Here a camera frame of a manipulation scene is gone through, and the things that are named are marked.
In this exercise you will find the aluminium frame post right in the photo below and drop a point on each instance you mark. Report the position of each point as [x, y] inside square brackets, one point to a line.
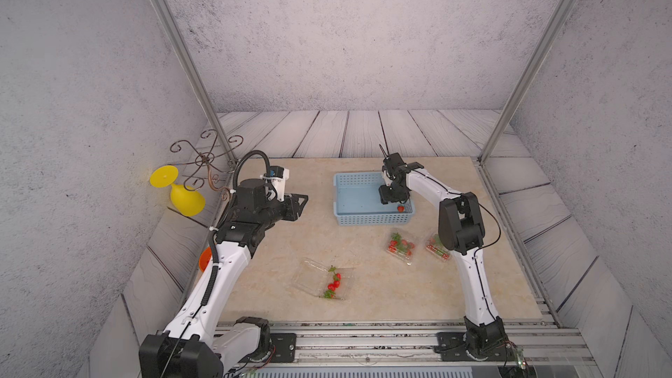
[551, 31]

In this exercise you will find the aluminium frame post left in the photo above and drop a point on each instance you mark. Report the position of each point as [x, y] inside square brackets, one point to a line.
[170, 26]

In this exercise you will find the aluminium frame post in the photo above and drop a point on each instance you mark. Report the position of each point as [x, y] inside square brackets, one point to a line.
[170, 26]
[551, 31]

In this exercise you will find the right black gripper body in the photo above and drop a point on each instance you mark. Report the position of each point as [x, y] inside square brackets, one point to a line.
[389, 192]

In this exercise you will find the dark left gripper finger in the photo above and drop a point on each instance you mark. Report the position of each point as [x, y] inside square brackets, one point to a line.
[299, 202]
[292, 214]

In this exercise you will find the clear clamshell container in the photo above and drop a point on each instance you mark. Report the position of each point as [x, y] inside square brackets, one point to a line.
[406, 236]
[311, 278]
[437, 247]

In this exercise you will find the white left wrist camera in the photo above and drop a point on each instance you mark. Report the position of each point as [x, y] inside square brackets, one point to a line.
[278, 178]

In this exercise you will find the orange plastic bowl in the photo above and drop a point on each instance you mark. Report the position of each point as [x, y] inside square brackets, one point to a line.
[205, 259]

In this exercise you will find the light blue perforated basket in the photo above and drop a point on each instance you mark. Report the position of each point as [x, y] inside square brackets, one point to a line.
[357, 201]

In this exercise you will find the yellow plastic goblet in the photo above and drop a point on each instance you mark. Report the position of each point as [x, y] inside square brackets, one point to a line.
[187, 201]

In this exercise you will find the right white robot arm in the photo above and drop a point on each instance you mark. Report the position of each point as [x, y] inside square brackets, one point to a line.
[462, 232]

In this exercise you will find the dark wire jewellery stand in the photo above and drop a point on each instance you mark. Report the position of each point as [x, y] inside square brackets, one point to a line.
[208, 165]

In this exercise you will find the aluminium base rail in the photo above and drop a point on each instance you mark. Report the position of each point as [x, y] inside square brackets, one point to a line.
[534, 348]

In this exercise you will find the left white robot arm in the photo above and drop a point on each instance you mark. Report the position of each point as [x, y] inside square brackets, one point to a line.
[188, 346]

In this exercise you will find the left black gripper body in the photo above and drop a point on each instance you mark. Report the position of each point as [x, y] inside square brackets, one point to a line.
[273, 212]

